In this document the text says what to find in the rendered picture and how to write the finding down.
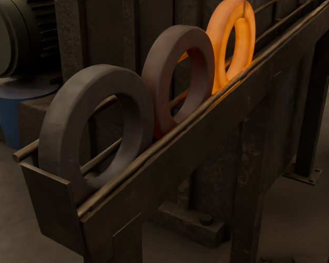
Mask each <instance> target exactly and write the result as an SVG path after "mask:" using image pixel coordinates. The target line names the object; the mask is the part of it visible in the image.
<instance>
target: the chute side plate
mask: <svg viewBox="0 0 329 263"><path fill-rule="evenodd" d="M328 29H329V4H328V5H327V6H326V7H324V8H323V9H322V10H321V11H320V12H319V13H318V14H317V15H315V16H314V17H313V18H312V19H311V20H310V21H309V22H307V23H306V24H305V25H304V26H303V27H302V28H301V29H299V30H298V31H297V32H296V33H295V34H294V35H293V36H291V37H290V38H289V39H288V40H287V41H286V42H285V43H284V44H283V45H281V46H280V47H279V48H278V49H277V50H276V51H274V52H273V53H272V54H271V55H270V56H269V57H268V58H266V59H265V60H264V61H263V62H261V63H260V64H259V65H258V66H257V67H256V68H255V69H254V70H252V71H251V72H250V73H249V74H248V75H247V76H246V77H245V78H243V79H242V80H241V81H240V82H239V83H238V84H236V85H235V86H234V87H233V88H232V89H231V90H230V91H228V92H227V93H226V94H225V95H224V96H223V97H222V98H221V99H219V100H218V101H217V102H216V103H215V104H214V105H213V106H211V107H210V108H209V109H208V110H207V111H206V112H205V113H203V114H202V115H201V116H200V117H199V118H198V119H197V120H195V121H194V122H193V123H192V124H191V125H190V126H189V127H188V128H187V129H185V130H184V131H183V132H182V133H180V134H179V135H178V136H177V137H176V138H175V139H173V140H172V141H171V142H170V143H169V144H168V145H167V146H165V147H164V148H163V149H162V150H161V151H160V152H159V153H157V154H156V155H155V156H154V157H153V158H152V159H151V160H149V161H148V162H147V163H146V164H145V165H144V166H143V167H142V168H140V169H139V170H138V171H137V172H136V173H135V174H134V175H132V176H131V177H130V178H129V179H128V180H127V181H126V182H124V183H123V184H122V185H121V186H120V187H119V188H118V189H116V190H115V191H114V192H113V193H112V194H111V195H110V196H109V197H107V198H106V199H105V200H104V201H103V202H102V203H101V204H100V205H99V206H97V207H96V208H95V209H94V210H93V211H91V212H90V213H89V214H88V215H86V216H85V217H84V218H83V219H82V220H81V221H80V222H81V227H82V230H83V235H84V239H85V243H86V248H87V253H88V257H89V261H90V263H106V262H107V261H108V260H109V259H110V258H111V257H112V256H113V243H112V236H113V235H114V234H115V233H116V232H117V231H119V230H120V229H121V228H122V227H123V226H125V225H126V224H127V223H129V222H130V221H131V220H132V219H133V218H134V217H136V216H137V215H138V214H139V213H141V214H142V225H143V224H144V222H145V221H146V220H147V219H148V218H149V217H150V216H151V215H152V214H153V213H154V212H155V211H156V210H157V209H158V208H159V207H160V206H161V205H162V204H163V203H164V201H165V200H166V199H167V198H168V197H169V196H170V195H171V194H172V193H173V192H174V191H175V190H176V189H177V188H178V187H179V186H180V185H181V184H182V183H183V182H184V181H185V179H186V178H187V177H188V176H189V175H190V174H191V173H192V172H193V171H194V170H195V169H196V168H197V167H198V166H199V165H200V164H201V163H202V162H203V161H204V160H205V159H206V157H207V156H208V155H209V154H210V153H211V152H212V151H213V150H214V149H215V148H216V147H217V146H218V145H219V144H220V143H221V142H222V141H223V140H224V139H225V138H226V137H227V135H228V134H229V133H230V132H231V131H232V130H233V129H234V128H235V127H236V126H237V125H238V124H239V123H240V122H241V121H242V120H243V119H244V118H245V117H246V116H247V115H248V113H249V112H250V111H251V110H252V109H253V108H254V107H255V106H256V105H257V104H258V103H259V102H260V101H261V100H262V99H263V98H264V97H265V96H266V95H267V94H268V93H269V91H270V90H271V86H272V78H273V76H275V75H276V74H277V73H279V72H280V71H281V79H282V78H283V76H284V75H285V74H286V73H288V72H289V71H290V69H291V68H292V67H293V66H294V65H295V64H296V63H297V62H298V61H299V60H300V59H301V58H302V57H303V56H304V55H305V53H306V52H307V51H308V50H309V49H310V48H311V47H312V46H313V45H314V44H315V43H316V42H317V41H318V40H319V39H320V38H321V36H322V35H323V34H324V33H325V32H326V31H327V30H328Z"/></svg>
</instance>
